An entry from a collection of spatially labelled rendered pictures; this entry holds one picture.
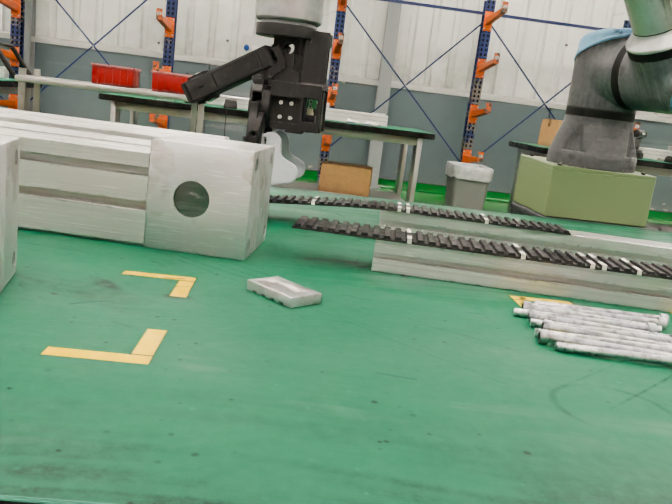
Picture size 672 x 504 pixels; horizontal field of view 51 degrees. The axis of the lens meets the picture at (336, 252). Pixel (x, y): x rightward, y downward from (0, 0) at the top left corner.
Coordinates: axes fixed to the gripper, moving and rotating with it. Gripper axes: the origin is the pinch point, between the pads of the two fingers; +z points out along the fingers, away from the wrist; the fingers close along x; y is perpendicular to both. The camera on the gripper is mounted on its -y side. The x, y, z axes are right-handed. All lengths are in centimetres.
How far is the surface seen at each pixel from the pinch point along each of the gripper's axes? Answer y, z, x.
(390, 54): -1, -71, 741
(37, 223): -14.4, 1.2, -24.0
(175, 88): -96, -9, 272
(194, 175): -0.7, -4.8, -24.0
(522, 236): 31.8, 0.1, -2.0
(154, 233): -3.8, 0.7, -24.0
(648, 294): 39.9, 0.9, -20.4
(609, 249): 41.6, 0.3, -2.0
